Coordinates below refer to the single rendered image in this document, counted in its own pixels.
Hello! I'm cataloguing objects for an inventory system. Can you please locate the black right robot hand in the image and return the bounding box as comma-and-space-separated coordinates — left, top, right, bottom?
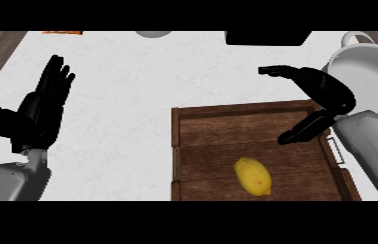
258, 64, 358, 146

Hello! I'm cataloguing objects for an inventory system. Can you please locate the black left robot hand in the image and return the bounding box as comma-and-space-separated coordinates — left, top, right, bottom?
0, 54, 77, 154

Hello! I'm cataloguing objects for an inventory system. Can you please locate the brown wooden tray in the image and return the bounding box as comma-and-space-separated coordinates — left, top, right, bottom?
170, 99, 364, 202

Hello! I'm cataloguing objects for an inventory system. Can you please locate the grey round object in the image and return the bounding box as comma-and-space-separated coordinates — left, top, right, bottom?
135, 31, 175, 39

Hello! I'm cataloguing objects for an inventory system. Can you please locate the white pot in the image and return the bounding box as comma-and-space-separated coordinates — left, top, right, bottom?
321, 31, 378, 117

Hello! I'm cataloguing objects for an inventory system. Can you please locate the yellow lemon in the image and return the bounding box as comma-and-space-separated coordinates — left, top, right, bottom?
232, 156, 274, 197

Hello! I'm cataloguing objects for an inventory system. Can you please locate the black appliance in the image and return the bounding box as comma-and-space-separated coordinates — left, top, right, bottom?
225, 31, 314, 47

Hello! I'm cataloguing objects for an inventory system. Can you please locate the orange flat object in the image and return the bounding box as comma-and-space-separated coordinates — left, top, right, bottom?
42, 31, 85, 36

